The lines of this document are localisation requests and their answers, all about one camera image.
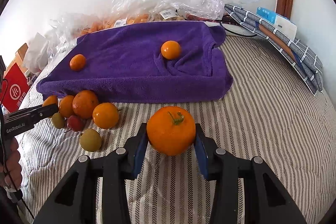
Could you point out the red paper bag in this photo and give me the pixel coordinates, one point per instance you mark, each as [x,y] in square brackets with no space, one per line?
[15,90]

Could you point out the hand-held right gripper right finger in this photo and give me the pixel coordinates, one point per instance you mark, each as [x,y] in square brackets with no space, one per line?
[200,153]

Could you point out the striped bedsheet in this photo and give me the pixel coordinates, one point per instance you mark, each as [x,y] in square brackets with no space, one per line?
[262,140]

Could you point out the small green fruit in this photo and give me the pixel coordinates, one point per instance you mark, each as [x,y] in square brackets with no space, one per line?
[57,120]
[90,139]

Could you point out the cardboard box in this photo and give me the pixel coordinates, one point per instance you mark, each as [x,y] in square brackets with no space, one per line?
[22,50]

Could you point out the blue white tissue pack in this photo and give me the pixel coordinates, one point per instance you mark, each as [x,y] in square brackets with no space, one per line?
[277,21]

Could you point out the small red fruit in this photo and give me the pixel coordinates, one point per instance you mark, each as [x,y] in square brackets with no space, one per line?
[75,123]

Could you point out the small orange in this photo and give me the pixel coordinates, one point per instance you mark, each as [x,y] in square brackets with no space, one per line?
[105,116]
[49,101]
[171,50]
[66,106]
[77,62]

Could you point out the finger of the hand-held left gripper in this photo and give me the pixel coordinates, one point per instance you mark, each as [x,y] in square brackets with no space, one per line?
[44,111]

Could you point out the large orange with green stem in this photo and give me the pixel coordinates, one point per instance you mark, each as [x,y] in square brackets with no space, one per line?
[171,131]

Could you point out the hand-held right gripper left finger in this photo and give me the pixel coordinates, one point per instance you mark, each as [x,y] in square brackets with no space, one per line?
[139,153]

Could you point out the person's left hand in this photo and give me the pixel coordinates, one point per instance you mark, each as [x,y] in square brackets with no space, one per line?
[11,159]

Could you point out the folded grey checked cloth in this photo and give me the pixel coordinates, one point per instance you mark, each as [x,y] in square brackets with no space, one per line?
[288,48]

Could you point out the purple towel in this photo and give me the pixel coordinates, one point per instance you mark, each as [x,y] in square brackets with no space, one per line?
[136,74]

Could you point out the speckled orange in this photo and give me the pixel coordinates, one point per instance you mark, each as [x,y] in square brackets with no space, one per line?
[85,104]

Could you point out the white plastic bag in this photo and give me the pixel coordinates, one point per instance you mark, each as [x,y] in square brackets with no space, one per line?
[36,52]

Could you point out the white flat object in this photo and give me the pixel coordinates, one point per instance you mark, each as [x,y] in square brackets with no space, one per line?
[237,29]

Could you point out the plastic bag of oranges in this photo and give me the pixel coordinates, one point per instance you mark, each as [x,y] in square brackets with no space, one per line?
[105,23]

